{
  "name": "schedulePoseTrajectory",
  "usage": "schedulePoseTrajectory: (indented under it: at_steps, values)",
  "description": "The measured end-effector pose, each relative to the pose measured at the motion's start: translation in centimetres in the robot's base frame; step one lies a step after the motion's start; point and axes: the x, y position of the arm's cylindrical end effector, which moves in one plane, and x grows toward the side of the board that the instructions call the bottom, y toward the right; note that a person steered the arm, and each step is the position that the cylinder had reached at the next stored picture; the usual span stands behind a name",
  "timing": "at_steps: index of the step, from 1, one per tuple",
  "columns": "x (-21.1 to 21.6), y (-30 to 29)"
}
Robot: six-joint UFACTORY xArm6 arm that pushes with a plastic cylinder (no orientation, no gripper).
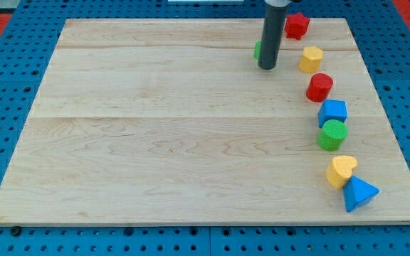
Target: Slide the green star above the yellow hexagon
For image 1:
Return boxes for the green star block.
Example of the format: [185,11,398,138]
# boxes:
[253,41,261,60]

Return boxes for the yellow hexagon block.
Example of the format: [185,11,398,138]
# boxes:
[298,46,323,73]

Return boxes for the red star block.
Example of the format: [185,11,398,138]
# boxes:
[285,13,310,41]

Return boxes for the light wooden board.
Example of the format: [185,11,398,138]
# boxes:
[0,18,410,227]

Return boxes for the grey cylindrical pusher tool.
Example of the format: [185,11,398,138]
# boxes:
[258,0,291,70]

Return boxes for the red cylinder block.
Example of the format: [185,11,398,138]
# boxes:
[306,73,334,102]

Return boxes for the blue cube block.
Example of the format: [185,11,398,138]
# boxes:
[317,100,347,128]

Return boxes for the green cylinder block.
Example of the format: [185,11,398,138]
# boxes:
[317,119,348,151]

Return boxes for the yellow heart block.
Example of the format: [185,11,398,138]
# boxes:
[325,155,358,189]

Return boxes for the blue triangle block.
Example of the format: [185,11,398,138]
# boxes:
[342,176,379,212]

